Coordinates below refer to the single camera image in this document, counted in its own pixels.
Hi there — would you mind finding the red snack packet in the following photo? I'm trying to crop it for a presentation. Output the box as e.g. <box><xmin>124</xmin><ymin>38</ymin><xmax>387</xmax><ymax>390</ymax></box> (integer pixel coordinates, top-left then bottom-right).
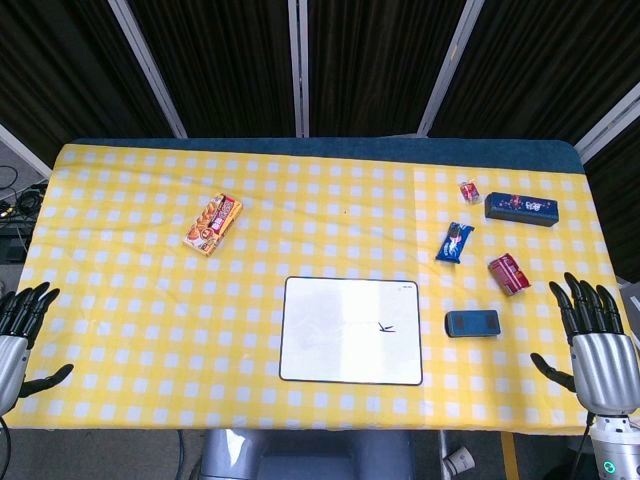
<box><xmin>487</xmin><ymin>252</ymin><xmax>532</xmax><ymax>297</ymax></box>

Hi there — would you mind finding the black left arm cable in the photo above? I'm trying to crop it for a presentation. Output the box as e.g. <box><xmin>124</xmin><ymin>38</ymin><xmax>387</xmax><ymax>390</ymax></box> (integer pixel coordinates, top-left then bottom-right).
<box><xmin>0</xmin><ymin>417</ymin><xmax>12</xmax><ymax>480</ymax></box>

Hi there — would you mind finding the white partition frame post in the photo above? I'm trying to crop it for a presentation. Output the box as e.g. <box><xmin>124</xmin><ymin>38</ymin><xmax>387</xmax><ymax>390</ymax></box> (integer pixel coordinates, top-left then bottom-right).
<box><xmin>0</xmin><ymin>122</ymin><xmax>51</xmax><ymax>179</ymax></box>
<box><xmin>287</xmin><ymin>0</ymin><xmax>310</xmax><ymax>139</ymax></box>
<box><xmin>416</xmin><ymin>0</ymin><xmax>485</xmax><ymax>137</ymax></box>
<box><xmin>107</xmin><ymin>0</ymin><xmax>188</xmax><ymax>139</ymax></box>
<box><xmin>573</xmin><ymin>94</ymin><xmax>640</xmax><ymax>164</ymax></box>

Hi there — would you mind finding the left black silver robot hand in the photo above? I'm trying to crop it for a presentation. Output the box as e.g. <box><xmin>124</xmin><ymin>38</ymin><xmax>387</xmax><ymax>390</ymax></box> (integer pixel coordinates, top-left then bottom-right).
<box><xmin>0</xmin><ymin>281</ymin><xmax>75</xmax><ymax>416</ymax></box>

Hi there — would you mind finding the yellow white checked tablecloth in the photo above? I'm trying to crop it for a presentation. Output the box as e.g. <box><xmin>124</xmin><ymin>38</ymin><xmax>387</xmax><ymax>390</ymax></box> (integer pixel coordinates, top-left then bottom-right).
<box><xmin>2</xmin><ymin>143</ymin><xmax>634</xmax><ymax>432</ymax></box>

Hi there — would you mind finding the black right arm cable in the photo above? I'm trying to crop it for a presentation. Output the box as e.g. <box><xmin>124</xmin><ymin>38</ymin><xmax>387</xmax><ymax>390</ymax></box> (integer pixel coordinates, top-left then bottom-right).
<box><xmin>569</xmin><ymin>417</ymin><xmax>595</xmax><ymax>480</ymax></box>

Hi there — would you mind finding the blue cookie packet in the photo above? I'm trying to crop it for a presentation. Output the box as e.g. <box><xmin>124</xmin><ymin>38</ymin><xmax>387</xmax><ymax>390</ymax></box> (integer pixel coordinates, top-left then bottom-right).
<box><xmin>434</xmin><ymin>221</ymin><xmax>476</xmax><ymax>265</ymax></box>

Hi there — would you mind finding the grey robot torso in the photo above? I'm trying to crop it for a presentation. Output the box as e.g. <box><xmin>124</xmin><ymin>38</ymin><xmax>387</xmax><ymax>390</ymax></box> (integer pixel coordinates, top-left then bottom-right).
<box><xmin>199</xmin><ymin>428</ymin><xmax>416</xmax><ymax>480</ymax></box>

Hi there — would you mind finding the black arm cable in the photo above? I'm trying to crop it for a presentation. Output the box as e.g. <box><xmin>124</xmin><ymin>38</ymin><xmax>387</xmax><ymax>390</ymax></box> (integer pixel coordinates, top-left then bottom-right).
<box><xmin>569</xmin><ymin>417</ymin><xmax>595</xmax><ymax>480</ymax></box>
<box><xmin>0</xmin><ymin>417</ymin><xmax>12</xmax><ymax>480</ymax></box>

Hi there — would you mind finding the dark blue long box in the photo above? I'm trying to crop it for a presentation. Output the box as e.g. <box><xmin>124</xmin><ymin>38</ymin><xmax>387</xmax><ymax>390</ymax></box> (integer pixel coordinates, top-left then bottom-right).
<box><xmin>484</xmin><ymin>191</ymin><xmax>559</xmax><ymax>230</ymax></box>

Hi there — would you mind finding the teal table cover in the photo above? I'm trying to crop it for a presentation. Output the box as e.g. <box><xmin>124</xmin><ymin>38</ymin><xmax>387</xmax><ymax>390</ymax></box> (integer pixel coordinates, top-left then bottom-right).
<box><xmin>69</xmin><ymin>137</ymin><xmax>586</xmax><ymax>174</ymax></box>

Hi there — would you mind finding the black floor cables bundle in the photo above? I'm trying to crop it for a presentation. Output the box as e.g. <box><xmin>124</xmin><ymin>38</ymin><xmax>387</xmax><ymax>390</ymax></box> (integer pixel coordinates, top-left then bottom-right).
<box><xmin>0</xmin><ymin>164</ymin><xmax>49</xmax><ymax>236</ymax></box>

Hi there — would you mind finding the blue plastic rectangular block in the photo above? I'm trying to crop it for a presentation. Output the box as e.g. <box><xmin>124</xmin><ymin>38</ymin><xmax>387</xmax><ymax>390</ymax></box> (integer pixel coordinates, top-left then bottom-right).
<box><xmin>444</xmin><ymin>309</ymin><xmax>502</xmax><ymax>339</ymax></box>

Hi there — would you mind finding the white mat board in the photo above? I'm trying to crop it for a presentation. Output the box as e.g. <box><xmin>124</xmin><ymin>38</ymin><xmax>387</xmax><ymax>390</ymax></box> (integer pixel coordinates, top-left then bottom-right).
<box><xmin>278</xmin><ymin>275</ymin><xmax>424</xmax><ymax>387</ymax></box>

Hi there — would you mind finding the orange yellow snack box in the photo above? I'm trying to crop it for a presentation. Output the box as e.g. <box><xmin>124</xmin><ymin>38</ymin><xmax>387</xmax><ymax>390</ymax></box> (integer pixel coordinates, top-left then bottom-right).
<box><xmin>182</xmin><ymin>193</ymin><xmax>244</xmax><ymax>258</ymax></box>

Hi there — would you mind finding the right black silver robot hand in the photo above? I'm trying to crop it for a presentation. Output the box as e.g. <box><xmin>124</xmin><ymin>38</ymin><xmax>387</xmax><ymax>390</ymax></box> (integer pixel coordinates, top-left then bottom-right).
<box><xmin>530</xmin><ymin>271</ymin><xmax>640</xmax><ymax>416</ymax></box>

